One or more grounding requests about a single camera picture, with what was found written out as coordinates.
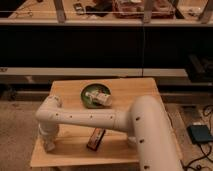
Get dark red chocolate bar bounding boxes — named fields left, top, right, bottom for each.
left=87, top=128, right=106, bottom=151

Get white sponge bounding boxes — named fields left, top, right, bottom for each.
left=43, top=140, right=55, bottom=152

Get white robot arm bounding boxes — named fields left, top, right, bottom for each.
left=36, top=95, right=182, bottom=171

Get white plastic bottle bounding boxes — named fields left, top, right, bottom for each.
left=85, top=91, right=112, bottom=106

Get green bowl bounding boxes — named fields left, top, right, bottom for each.
left=81, top=83, right=112, bottom=109

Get wooden table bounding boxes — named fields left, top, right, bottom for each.
left=30, top=77, right=184, bottom=169

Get red tray on shelf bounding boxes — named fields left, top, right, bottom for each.
left=112, top=0, right=175, bottom=18

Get dark phone on shelf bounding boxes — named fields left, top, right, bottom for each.
left=73, top=3, right=85, bottom=15

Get black foot pedal box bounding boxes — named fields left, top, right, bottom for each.
left=187, top=125, right=213, bottom=144

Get black cable on floor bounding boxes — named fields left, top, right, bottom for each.
left=181, top=104, right=213, bottom=171

